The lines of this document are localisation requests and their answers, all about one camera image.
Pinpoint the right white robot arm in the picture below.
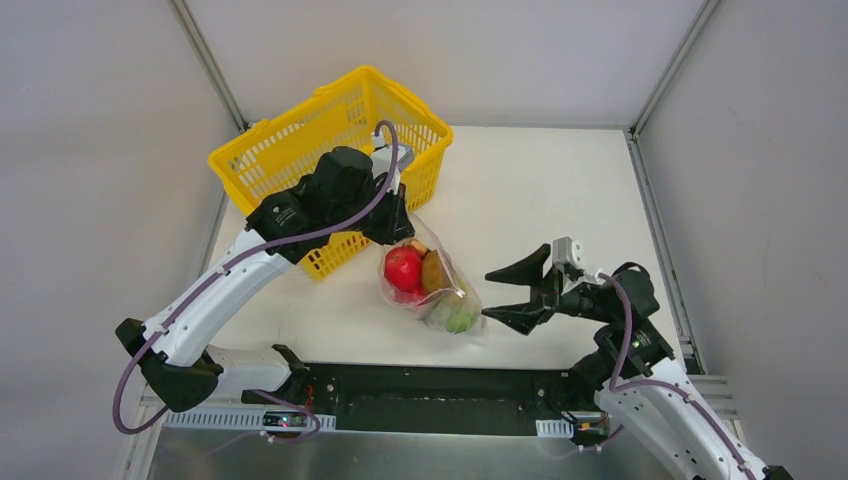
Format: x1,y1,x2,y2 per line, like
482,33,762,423
482,237,791,479

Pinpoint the yellow plastic basket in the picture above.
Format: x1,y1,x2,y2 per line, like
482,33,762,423
207,64,455,282

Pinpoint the green cabbage toy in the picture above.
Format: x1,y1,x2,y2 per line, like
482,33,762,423
430,294,481,334

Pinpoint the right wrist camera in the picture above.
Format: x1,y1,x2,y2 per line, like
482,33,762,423
551,236,584,282

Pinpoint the clear pink-dotted zip bag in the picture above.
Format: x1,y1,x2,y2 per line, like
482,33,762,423
378,214,487,336

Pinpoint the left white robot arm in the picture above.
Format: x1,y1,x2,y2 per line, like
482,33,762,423
116,145,415,412

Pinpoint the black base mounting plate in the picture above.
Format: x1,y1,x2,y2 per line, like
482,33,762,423
241,363,606,436

